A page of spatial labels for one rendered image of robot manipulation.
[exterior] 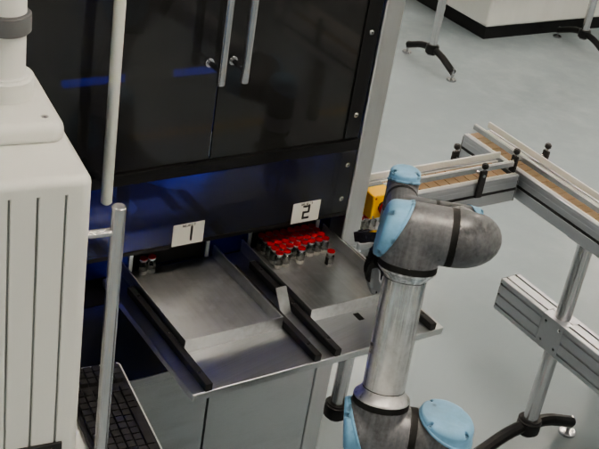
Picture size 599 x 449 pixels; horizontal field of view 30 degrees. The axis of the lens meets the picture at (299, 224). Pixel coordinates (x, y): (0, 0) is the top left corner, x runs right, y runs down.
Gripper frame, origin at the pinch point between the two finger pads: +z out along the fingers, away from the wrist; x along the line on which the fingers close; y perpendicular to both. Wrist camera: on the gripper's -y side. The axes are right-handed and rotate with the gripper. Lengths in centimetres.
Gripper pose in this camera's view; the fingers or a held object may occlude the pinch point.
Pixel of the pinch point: (373, 289)
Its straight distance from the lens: 280.5
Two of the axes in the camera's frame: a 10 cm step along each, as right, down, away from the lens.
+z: -1.5, 8.6, 4.9
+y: 5.3, 4.9, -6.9
